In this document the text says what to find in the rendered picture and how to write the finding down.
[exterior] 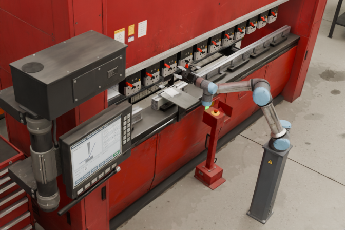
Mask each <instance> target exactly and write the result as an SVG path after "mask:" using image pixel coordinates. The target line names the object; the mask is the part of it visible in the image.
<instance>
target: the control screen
mask: <svg viewBox="0 0 345 230"><path fill-rule="evenodd" d="M120 146H121V115H120V116H118V117H117V118H115V119H114V120H112V121H111V122H109V123H108V124H106V125H104V126H103V127H101V128H100V129H98V130H97V131H95V132H94V133H92V134H90V135H89V136H87V137H86V138H84V139H83V140H81V141H79V142H78V143H76V144H75V145H73V146H72V147H71V154H72V168H73V182H74V187H75V186H76V185H77V184H79V183H80V182H82V181H83V180H84V179H86V178H87V177H88V176H90V175H91V174H92V173H94V172H95V171H96V170H98V169H99V168H100V167H102V166H103V165H104V164H106V163H107V162H109V161H110V160H111V159H113V158H114V157H115V156H117V155H118V154H119V153H120ZM86 166H88V169H87V170H85V171H83V169H84V168H85V167H86Z"/></svg>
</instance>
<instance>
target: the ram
mask: <svg viewBox="0 0 345 230"><path fill-rule="evenodd" d="M275 1H277V0H106V15H107V36H108V37H110V38H112V39H114V32H115V31H117V30H120V29H123V28H124V43H125V44H126V45H128V47H127V48H126V69H128V68H130V67H132V66H134V65H137V64H139V63H141V62H143V61H145V60H148V59H150V58H152V57H154V56H156V55H158V54H161V53H163V52H165V51H168V50H170V49H172V48H174V47H177V46H179V45H181V44H183V43H185V42H187V41H190V40H192V39H194V38H196V37H198V36H201V35H203V34H205V33H207V32H209V31H211V30H214V29H216V28H218V27H220V26H222V25H225V24H227V23H229V22H231V21H233V20H236V19H238V18H240V17H242V16H244V15H246V14H249V13H251V12H253V11H255V10H257V9H260V8H262V7H264V6H266V5H268V4H271V3H273V2H275ZM286 1H288V0H283V1H281V2H279V3H276V4H274V5H272V6H270V7H268V8H266V9H263V10H261V11H259V12H257V13H255V14H253V15H251V16H248V17H246V18H244V19H242V20H240V21H238V22H236V23H233V24H231V25H229V26H227V27H225V28H223V29H221V30H218V31H216V32H214V33H212V34H210V35H208V36H205V37H203V38H201V39H199V40H197V41H195V42H193V43H190V44H188V45H186V46H184V47H182V48H180V49H178V50H175V51H173V52H171V53H169V54H167V55H165V56H162V57H160V58H158V59H156V60H154V61H152V62H150V63H148V64H145V65H143V66H141V67H139V68H137V69H135V70H132V71H130V72H128V73H126V77H127V76H129V75H131V74H133V73H135V72H138V71H140V70H142V69H144V68H146V67H148V66H150V65H152V64H154V63H157V62H159V61H161V60H163V59H165V58H167V57H169V56H171V55H173V54H176V53H178V52H180V51H182V50H184V49H186V48H188V47H190V46H193V45H195V44H197V43H199V42H201V41H203V40H205V39H207V38H209V37H212V36H214V35H216V34H218V33H220V32H222V31H224V30H226V29H228V28H231V27H233V26H235V25H237V24H239V23H241V22H243V21H245V20H248V19H250V18H252V17H254V16H256V15H258V14H260V13H262V12H264V11H267V10H269V9H271V8H273V7H276V6H278V5H280V4H282V3H284V2H286ZM144 20H147V32H146V35H145V36H142V37H140V38H138V23H139V22H142V21H144ZM133 24H134V34H132V35H129V36H128V32H129V26H131V25H133ZM133 35H134V40H133V41H130V42H128V38H129V37H131V36H133Z"/></svg>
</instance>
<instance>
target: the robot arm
mask: <svg viewBox="0 0 345 230"><path fill-rule="evenodd" d="M177 67H178V68H180V69H181V70H182V73H181V75H177V74H173V75H174V76H175V77H176V78H178V79H179V80H181V81H187V82H189V83H191V84H193V83H194V85H195V86H197V87H199V88H201V89H203V94H202V100H201V101H202V105H203V106H206V107H208V106H210V105H211V104H212V99H213V95H214V94H219V93H229V92H240V91H251V92H253V101H254V102H255V103H256V104H257V105H258V107H261V109H262V111H263V114H264V116H265V118H266V120H267V123H268V125H269V127H270V129H271V131H272V132H271V136H272V137H271V139H270V140H269V143H268V145H269V148H270V149H272V150H274V151H276V152H284V151H286V150H287V149H288V148H289V146H290V130H291V123H290V122H288V121H286V120H279V118H278V116H277V113H276V111H275V109H274V106H273V103H272V102H273V98H272V96H271V93H270V88H271V87H270V84H269V82H268V81H267V80H265V79H259V78H256V79H250V80H249V81H240V82H230V83H220V84H214V83H213V82H210V81H208V80H206V79H204V78H202V77H199V76H198V77H196V75H194V74H193V73H192V72H191V71H190V70H189V69H188V68H186V67H182V66H177Z"/></svg>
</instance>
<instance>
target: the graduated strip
mask: <svg viewBox="0 0 345 230"><path fill-rule="evenodd" d="M281 1H283V0H277V1H275V2H273V3H271V4H268V5H266V6H264V7H262V8H260V9H257V10H255V11H253V12H251V13H249V14H246V15H244V16H242V17H240V18H238V19H236V20H233V21H231V22H229V23H227V24H225V25H222V26H220V27H218V28H216V29H214V30H211V31H209V32H207V33H205V34H203V35H201V36H198V37H196V38H194V39H192V40H190V41H187V42H185V43H183V44H181V45H179V46H177V47H174V48H172V49H170V50H168V51H165V52H163V53H161V54H158V55H156V56H154V57H152V58H150V59H148V60H145V61H143V62H141V63H139V64H137V65H134V66H132V67H130V68H128V69H126V73H128V72H130V71H132V70H135V69H137V68H139V67H141V66H143V65H145V64H148V63H150V62H152V61H154V60H156V59H158V58H160V57H162V56H165V55H167V54H169V53H171V52H173V51H175V50H178V49H180V48H182V47H184V46H186V45H188V44H190V43H193V42H195V41H197V40H199V39H201V38H203V37H205V36H208V35H210V34H212V33H214V32H216V31H218V30H221V29H223V28H225V27H227V26H229V25H231V24H233V23H236V22H238V21H240V20H242V19H244V18H246V17H248V16H251V15H253V14H255V13H257V12H259V11H261V10H263V9H266V8H268V7H270V6H272V5H274V4H276V3H279V2H281Z"/></svg>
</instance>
